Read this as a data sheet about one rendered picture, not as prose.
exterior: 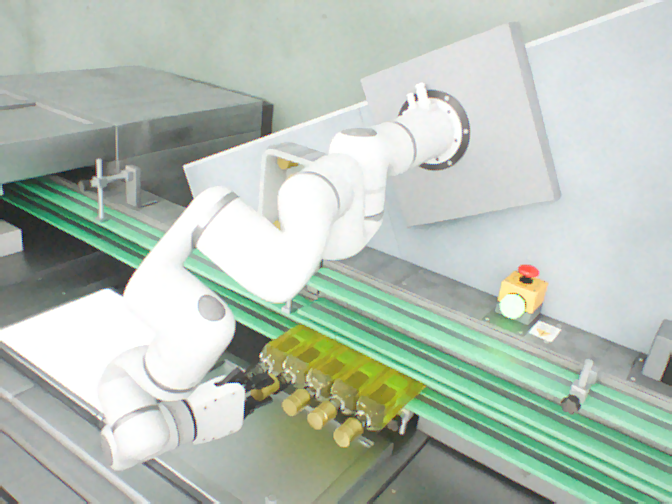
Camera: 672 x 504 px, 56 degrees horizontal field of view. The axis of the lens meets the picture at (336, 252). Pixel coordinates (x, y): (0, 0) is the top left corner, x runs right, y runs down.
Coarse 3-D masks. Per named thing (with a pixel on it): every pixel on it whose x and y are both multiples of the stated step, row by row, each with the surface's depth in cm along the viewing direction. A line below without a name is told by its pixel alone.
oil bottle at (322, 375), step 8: (336, 352) 128; (344, 352) 128; (352, 352) 128; (360, 352) 129; (328, 360) 125; (336, 360) 125; (344, 360) 126; (352, 360) 126; (312, 368) 122; (320, 368) 122; (328, 368) 123; (336, 368) 123; (344, 368) 123; (312, 376) 120; (320, 376) 120; (328, 376) 120; (336, 376) 121; (320, 384) 119; (328, 384) 120; (320, 392) 120; (328, 392) 120; (320, 400) 121
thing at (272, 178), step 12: (264, 156) 144; (276, 156) 147; (288, 156) 140; (264, 168) 145; (276, 168) 148; (288, 168) 150; (300, 168) 148; (264, 180) 147; (276, 180) 150; (264, 192) 148; (276, 192) 151; (264, 204) 149; (276, 204) 153; (264, 216) 151; (276, 216) 154
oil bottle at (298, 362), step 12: (324, 336) 132; (300, 348) 127; (312, 348) 128; (324, 348) 128; (336, 348) 130; (288, 360) 124; (300, 360) 124; (312, 360) 124; (300, 372) 122; (300, 384) 123
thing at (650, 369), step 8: (664, 320) 111; (664, 328) 109; (656, 336) 106; (664, 336) 106; (656, 344) 106; (664, 344) 106; (656, 352) 107; (664, 352) 106; (648, 360) 108; (656, 360) 107; (664, 360) 106; (648, 368) 108; (656, 368) 108; (664, 368) 107; (648, 376) 109; (656, 376) 108; (664, 376) 107
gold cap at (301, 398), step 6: (300, 390) 117; (306, 390) 118; (294, 396) 116; (300, 396) 116; (306, 396) 117; (288, 402) 115; (294, 402) 114; (300, 402) 115; (306, 402) 116; (288, 408) 115; (294, 408) 114; (300, 408) 115; (288, 414) 116; (294, 414) 115
